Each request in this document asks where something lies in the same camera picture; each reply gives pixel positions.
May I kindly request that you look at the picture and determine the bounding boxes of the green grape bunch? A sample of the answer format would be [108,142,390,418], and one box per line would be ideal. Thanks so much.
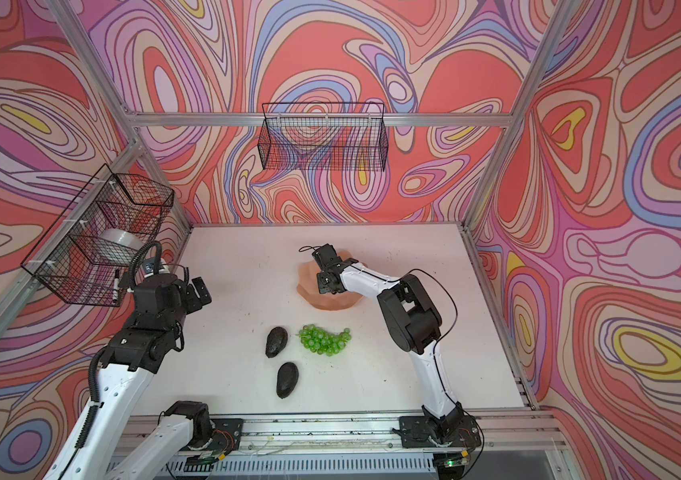
[298,324,352,356]

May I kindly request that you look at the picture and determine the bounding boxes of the dark avocado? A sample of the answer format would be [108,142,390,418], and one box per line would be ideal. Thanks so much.
[276,362,300,399]
[264,326,288,358]

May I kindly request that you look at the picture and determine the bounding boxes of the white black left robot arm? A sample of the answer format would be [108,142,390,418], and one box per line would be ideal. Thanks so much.
[45,241,214,479]

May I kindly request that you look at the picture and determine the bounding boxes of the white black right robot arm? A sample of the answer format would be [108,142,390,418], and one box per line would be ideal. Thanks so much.
[302,244,466,444]

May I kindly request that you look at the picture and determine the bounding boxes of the pink wavy fruit bowl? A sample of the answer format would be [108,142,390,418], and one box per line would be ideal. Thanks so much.
[296,262,363,311]

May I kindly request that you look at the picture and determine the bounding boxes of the black marker pen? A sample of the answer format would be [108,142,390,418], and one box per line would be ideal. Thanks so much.
[112,268,120,305]

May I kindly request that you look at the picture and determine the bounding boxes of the white tape roll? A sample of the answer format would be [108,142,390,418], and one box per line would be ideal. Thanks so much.
[94,228,144,266]

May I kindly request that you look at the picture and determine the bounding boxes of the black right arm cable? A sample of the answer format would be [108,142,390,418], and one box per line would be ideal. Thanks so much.
[405,267,486,463]

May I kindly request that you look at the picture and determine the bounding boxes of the black wire basket left wall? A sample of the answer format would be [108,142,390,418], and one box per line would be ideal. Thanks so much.
[20,165,174,307]

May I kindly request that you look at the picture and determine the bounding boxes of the black wire basket wall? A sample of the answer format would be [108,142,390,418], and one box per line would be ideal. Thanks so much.
[20,165,174,307]
[258,101,389,172]

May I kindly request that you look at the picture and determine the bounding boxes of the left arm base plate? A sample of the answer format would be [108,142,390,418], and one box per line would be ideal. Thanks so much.
[200,418,244,454]

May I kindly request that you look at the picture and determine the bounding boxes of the black wire basket back wall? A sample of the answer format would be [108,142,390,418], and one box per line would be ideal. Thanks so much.
[258,101,389,172]

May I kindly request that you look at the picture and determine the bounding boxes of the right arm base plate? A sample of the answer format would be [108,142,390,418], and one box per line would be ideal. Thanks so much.
[392,414,483,452]

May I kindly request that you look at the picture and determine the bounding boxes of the aluminium front rail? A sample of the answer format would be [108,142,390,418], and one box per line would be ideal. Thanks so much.
[156,409,584,479]

